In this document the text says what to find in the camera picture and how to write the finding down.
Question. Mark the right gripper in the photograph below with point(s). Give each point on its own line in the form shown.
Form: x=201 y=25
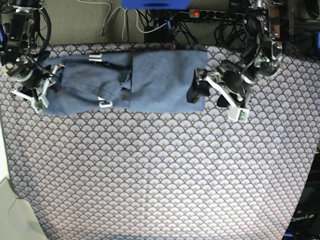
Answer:
x=30 y=79

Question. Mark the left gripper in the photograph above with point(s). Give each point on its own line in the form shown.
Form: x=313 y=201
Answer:
x=230 y=76

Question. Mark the blue T-shirt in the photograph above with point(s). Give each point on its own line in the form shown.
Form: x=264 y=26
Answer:
x=138 y=81

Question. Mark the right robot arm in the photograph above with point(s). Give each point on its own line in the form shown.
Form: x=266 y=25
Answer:
x=24 y=45

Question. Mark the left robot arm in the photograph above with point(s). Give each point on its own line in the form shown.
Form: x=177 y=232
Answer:
x=252 y=31

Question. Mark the black box with blue clamp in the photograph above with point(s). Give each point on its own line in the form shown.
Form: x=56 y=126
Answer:
x=162 y=35

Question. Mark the fan-patterned tablecloth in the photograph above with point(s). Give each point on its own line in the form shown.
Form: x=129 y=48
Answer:
x=111 y=174

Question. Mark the black power strip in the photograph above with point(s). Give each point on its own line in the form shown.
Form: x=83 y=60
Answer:
x=214 y=15

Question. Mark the black OpenArm case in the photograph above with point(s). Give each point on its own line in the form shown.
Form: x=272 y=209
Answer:
x=305 y=223

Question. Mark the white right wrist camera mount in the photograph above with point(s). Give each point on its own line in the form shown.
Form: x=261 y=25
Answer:
x=41 y=102

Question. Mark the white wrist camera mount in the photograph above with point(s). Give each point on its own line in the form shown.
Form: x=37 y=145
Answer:
x=41 y=102
x=235 y=112

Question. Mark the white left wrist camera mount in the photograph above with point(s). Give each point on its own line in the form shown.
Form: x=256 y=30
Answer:
x=235 y=112

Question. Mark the blue mount plate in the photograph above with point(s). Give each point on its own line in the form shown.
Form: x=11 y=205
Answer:
x=156 y=4

